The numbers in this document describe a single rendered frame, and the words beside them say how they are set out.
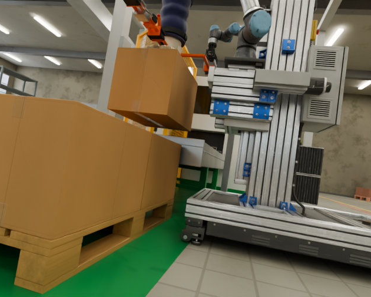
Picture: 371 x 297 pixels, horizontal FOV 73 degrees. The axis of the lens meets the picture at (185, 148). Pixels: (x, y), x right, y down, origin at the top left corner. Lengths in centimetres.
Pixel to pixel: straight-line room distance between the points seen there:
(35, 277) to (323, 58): 172
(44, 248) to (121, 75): 113
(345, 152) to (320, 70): 1168
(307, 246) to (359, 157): 1224
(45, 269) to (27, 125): 42
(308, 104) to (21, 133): 144
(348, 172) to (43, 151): 1299
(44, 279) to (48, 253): 7
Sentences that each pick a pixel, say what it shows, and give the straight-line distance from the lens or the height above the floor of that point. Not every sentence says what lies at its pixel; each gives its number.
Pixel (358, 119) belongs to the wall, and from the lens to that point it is 1375.
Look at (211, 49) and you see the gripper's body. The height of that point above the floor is 134.
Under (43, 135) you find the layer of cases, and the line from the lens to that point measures 85.
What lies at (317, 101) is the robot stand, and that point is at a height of 89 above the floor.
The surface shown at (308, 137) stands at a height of 117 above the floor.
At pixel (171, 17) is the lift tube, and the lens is 198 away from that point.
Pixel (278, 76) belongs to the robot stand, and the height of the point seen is 92.
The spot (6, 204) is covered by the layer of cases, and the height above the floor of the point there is 21.
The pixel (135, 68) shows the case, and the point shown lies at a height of 94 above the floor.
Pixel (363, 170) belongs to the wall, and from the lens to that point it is 1359.
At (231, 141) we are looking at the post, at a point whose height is 69.
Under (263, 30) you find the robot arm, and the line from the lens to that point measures 150.
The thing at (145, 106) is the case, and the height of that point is 71.
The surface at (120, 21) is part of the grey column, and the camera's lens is 342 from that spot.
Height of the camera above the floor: 41
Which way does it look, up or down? 3 degrees up
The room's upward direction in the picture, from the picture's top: 9 degrees clockwise
